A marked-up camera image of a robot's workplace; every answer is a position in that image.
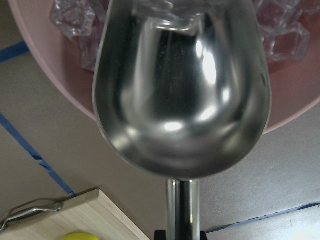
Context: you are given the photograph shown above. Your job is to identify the steel ice scoop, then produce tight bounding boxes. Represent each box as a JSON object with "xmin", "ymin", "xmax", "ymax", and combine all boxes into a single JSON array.
[{"xmin": 92, "ymin": 0, "xmax": 271, "ymax": 240}]

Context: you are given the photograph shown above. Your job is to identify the clear ice cubes pile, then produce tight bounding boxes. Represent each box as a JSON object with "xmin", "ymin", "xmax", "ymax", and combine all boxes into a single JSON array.
[{"xmin": 50, "ymin": 0, "xmax": 310, "ymax": 72}]

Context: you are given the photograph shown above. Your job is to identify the wooden cutting board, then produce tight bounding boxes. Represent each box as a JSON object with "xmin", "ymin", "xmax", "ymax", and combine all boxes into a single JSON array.
[{"xmin": 0, "ymin": 189, "xmax": 148, "ymax": 240}]

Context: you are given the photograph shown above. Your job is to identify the pink bowl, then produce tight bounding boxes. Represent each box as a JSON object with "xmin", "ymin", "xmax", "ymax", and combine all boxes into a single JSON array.
[{"xmin": 8, "ymin": 0, "xmax": 320, "ymax": 132}]

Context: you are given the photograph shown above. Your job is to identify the lemon half slice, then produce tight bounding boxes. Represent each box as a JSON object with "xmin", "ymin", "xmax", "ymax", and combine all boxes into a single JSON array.
[{"xmin": 62, "ymin": 232, "xmax": 100, "ymax": 240}]

